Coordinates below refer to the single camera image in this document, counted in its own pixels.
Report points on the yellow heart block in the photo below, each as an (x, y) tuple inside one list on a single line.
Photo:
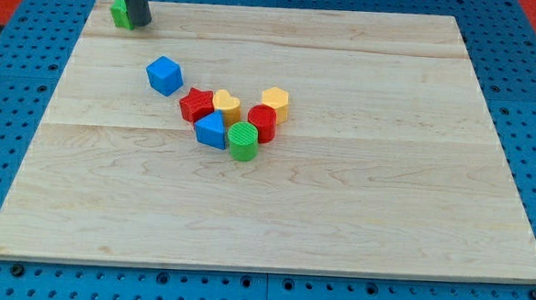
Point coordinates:
[(228, 105)]

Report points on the red star block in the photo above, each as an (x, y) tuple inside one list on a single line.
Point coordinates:
[(196, 105)]

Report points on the green cylinder block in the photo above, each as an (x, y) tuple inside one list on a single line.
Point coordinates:
[(243, 141)]

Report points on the red cylinder block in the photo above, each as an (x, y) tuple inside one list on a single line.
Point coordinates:
[(264, 119)]

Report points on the yellow hexagon block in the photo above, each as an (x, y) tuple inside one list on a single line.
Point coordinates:
[(278, 99)]

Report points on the blue triangle block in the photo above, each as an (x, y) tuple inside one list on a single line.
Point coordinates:
[(210, 130)]

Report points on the light wooden board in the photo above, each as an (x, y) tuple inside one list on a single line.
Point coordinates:
[(388, 165)]

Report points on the blue cube block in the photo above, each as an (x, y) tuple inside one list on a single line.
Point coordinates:
[(165, 76)]

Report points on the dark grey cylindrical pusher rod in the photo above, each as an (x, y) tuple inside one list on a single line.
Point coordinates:
[(139, 12)]

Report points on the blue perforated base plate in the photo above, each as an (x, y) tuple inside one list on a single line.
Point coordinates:
[(38, 40)]

